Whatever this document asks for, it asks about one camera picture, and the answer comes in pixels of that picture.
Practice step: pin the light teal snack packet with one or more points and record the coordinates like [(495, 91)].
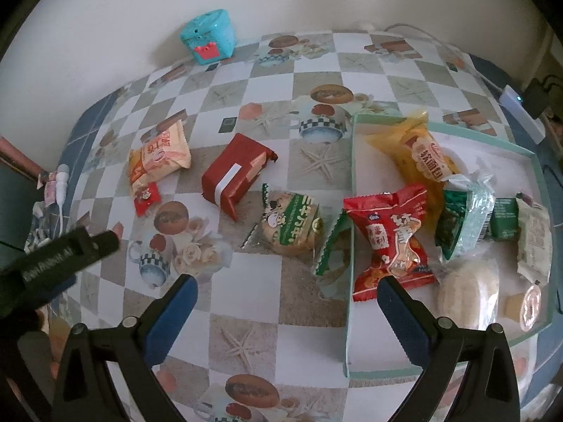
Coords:
[(462, 215)]

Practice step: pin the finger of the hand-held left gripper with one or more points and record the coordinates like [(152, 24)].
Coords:
[(64, 282), (105, 241)]

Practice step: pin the dark red white-striped packet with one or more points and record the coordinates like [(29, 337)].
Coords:
[(228, 171)]

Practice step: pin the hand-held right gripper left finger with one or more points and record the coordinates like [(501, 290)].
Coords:
[(173, 316)]

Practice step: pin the white power strip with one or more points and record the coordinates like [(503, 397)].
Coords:
[(523, 112)]

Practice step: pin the orange jelly cup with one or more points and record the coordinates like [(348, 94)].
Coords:
[(530, 307)]

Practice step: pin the white snack packet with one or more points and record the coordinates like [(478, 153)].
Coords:
[(534, 237)]

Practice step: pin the yellow bread packet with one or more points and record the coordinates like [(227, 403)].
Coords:
[(396, 149)]

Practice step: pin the orange cream snack packet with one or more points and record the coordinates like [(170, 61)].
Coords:
[(158, 154)]

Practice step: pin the white tray with green rim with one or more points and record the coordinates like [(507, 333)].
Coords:
[(497, 162)]

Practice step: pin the small pink packet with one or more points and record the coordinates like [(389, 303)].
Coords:
[(50, 189)]

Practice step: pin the teal toy container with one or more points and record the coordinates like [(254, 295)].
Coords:
[(206, 30)]

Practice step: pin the dark green snack packet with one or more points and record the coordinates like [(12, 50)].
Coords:
[(503, 220)]

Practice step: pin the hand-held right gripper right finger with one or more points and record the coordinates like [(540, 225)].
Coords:
[(402, 316)]

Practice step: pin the small dark square sticker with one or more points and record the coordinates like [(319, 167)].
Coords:
[(228, 124)]

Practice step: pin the green zigzag-edged packet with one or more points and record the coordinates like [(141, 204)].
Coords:
[(334, 246)]

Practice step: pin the black power adapter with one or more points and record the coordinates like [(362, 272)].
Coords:
[(539, 96)]

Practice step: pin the green clear biscuit packet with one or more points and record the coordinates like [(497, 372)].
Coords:
[(290, 220)]

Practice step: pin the small red candy packet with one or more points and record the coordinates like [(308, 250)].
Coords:
[(146, 198)]

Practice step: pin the red cartoon snack packet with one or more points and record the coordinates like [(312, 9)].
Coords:
[(396, 228)]

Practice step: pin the clear-wrapped white bun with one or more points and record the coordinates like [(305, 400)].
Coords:
[(466, 294)]

